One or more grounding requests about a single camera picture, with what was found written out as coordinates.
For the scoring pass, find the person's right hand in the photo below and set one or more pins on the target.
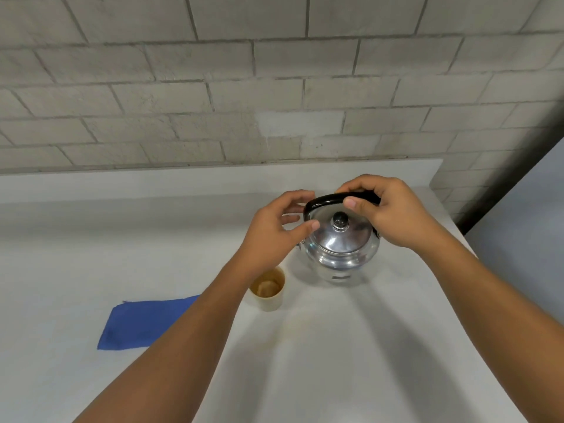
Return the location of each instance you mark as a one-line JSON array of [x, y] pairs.
[[396, 215]]

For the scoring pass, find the person's left hand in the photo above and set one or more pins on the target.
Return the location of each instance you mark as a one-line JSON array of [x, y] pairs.
[[267, 235]]

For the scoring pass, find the person's left thumb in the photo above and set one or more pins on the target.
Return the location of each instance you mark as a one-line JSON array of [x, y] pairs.
[[304, 227]]

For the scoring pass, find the person's left middle finger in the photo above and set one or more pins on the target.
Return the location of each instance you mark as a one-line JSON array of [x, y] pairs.
[[294, 209]]

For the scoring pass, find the person's right thumb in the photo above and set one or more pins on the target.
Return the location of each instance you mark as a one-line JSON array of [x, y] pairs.
[[359, 203]]

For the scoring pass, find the silver metal kettle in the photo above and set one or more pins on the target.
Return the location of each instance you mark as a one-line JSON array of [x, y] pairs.
[[341, 242]]

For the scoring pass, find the person's left forearm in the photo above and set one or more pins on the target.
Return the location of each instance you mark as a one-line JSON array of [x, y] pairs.
[[176, 343]]

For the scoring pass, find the person's right forearm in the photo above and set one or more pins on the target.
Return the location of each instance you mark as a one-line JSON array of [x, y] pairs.
[[489, 312]]

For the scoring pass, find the silver kettle lid black knob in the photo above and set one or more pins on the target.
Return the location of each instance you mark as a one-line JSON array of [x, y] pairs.
[[341, 235]]

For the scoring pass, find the beige paper cup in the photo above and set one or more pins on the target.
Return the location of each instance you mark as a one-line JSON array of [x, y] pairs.
[[268, 289]]

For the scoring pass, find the blue cloth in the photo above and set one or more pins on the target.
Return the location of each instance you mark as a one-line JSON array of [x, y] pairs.
[[141, 321]]

